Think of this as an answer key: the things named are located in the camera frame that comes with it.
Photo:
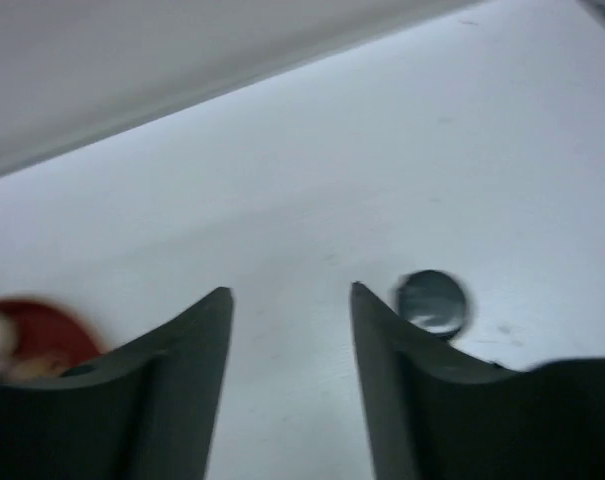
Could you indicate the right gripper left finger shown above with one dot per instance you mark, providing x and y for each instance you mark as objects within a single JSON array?
[{"x": 145, "y": 410}]

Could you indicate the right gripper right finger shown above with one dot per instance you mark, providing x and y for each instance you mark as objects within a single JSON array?
[{"x": 434, "y": 412}]

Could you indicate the black cap spice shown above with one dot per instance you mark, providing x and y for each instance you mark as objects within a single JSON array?
[{"x": 434, "y": 301}]

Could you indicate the red round tray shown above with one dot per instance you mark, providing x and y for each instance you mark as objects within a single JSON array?
[{"x": 41, "y": 340}]

